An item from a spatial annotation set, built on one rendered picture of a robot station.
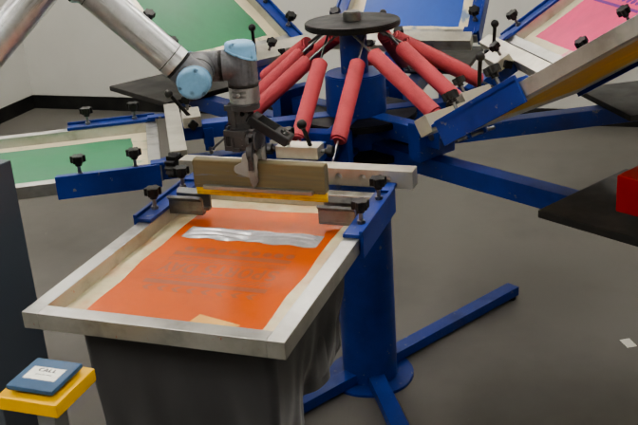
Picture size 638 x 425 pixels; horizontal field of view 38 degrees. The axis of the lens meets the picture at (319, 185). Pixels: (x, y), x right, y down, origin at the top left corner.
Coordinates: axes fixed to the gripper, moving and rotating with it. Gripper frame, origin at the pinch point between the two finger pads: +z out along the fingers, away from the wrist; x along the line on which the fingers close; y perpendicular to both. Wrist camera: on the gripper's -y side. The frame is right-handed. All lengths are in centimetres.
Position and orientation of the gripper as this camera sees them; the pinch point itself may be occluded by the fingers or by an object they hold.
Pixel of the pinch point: (259, 179)
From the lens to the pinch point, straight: 231.7
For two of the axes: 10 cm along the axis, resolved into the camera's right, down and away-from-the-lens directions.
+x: -3.2, 3.4, -8.8
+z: 0.6, 9.4, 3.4
